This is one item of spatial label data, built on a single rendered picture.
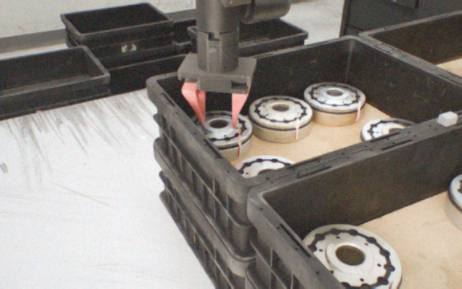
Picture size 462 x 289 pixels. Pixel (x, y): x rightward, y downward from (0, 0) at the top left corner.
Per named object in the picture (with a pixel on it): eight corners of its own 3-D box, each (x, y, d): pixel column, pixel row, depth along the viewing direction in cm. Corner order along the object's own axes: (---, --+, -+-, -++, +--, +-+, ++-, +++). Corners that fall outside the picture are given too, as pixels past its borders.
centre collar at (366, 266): (345, 284, 46) (346, 279, 45) (315, 250, 50) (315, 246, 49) (385, 267, 48) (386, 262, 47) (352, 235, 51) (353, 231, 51)
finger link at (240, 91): (207, 113, 74) (205, 58, 69) (252, 116, 73) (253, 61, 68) (197, 136, 68) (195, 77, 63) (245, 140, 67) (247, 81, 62)
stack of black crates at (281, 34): (222, 156, 191) (221, 52, 166) (190, 124, 213) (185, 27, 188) (300, 131, 207) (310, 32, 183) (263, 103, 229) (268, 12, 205)
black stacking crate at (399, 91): (239, 271, 54) (241, 193, 47) (151, 146, 76) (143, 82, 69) (480, 176, 69) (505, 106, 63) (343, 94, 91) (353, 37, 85)
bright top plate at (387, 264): (340, 318, 43) (341, 314, 43) (281, 244, 51) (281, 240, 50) (423, 281, 47) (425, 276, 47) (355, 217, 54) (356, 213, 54)
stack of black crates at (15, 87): (10, 224, 158) (-31, 103, 133) (-3, 177, 179) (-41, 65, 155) (127, 186, 174) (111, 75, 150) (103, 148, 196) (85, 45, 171)
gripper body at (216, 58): (188, 64, 70) (186, 15, 66) (256, 70, 68) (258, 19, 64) (177, 83, 64) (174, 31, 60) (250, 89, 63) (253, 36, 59)
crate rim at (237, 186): (240, 208, 48) (240, 190, 47) (143, 92, 70) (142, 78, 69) (503, 118, 64) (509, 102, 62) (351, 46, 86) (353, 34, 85)
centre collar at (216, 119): (214, 139, 68) (213, 135, 68) (196, 124, 71) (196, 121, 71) (241, 128, 70) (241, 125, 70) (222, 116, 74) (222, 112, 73)
